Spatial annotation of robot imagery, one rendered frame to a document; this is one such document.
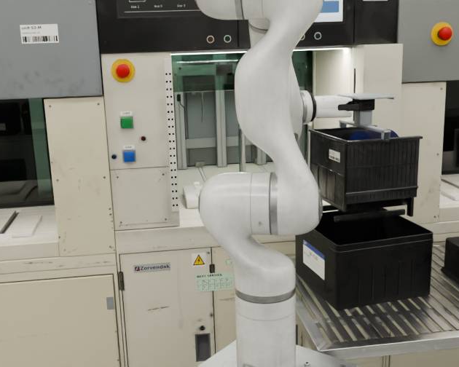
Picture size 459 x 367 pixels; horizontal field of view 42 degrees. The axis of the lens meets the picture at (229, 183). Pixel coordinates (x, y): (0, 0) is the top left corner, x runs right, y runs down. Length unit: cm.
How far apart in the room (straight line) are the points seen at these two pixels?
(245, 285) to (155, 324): 86
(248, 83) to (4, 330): 124
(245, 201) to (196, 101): 164
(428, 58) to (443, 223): 54
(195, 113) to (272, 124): 164
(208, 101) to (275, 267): 164
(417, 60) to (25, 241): 131
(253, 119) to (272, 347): 44
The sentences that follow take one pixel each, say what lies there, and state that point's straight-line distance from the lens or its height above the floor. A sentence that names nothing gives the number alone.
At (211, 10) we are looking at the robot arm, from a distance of 109.
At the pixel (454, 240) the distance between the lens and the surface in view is 180.
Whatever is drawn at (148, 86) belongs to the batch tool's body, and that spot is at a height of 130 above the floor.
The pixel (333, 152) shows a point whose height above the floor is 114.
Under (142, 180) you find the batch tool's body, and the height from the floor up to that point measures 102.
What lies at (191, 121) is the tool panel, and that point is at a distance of 270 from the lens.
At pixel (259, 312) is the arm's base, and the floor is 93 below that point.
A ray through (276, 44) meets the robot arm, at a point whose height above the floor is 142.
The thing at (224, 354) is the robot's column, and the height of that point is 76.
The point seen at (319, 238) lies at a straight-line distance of 158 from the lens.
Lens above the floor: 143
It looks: 14 degrees down
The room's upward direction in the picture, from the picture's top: 2 degrees counter-clockwise
